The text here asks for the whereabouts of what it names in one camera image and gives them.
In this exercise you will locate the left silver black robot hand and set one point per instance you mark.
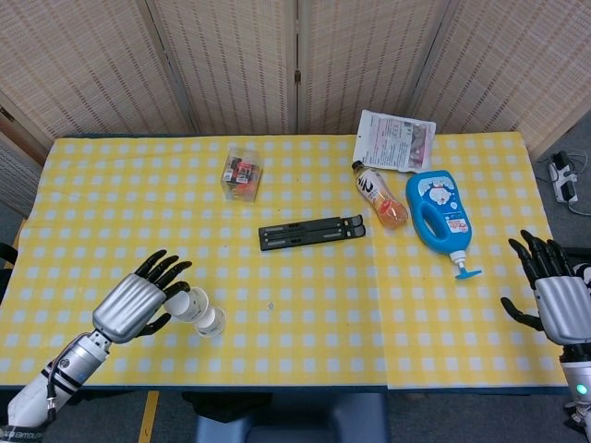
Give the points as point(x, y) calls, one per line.
point(129, 304)

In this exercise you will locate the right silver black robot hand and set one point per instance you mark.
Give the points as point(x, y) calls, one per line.
point(563, 304)

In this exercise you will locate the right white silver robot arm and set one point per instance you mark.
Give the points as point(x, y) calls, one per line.
point(577, 374)

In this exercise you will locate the yellow checkered tablecloth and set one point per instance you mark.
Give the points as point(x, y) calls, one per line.
point(471, 332)
point(286, 286)

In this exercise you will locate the white power strip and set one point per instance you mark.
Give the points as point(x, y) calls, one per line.
point(564, 180)

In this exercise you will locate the blue pump soap bottle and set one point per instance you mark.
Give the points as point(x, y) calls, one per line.
point(436, 194)

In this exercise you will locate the clear box of toy blocks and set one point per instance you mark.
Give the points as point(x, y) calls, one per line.
point(242, 175)

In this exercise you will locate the woven folding screen panel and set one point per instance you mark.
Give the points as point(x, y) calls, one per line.
point(88, 69)
point(522, 69)
point(16, 171)
point(369, 60)
point(231, 64)

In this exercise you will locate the black folding stand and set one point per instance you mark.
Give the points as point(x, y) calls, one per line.
point(309, 233)

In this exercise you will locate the orange tea drink bottle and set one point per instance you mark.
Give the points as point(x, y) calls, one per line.
point(383, 198)

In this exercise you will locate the white printed sachet packet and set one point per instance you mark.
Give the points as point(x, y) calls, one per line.
point(392, 143)

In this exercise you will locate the metal screen hinge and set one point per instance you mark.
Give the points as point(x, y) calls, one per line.
point(298, 76)

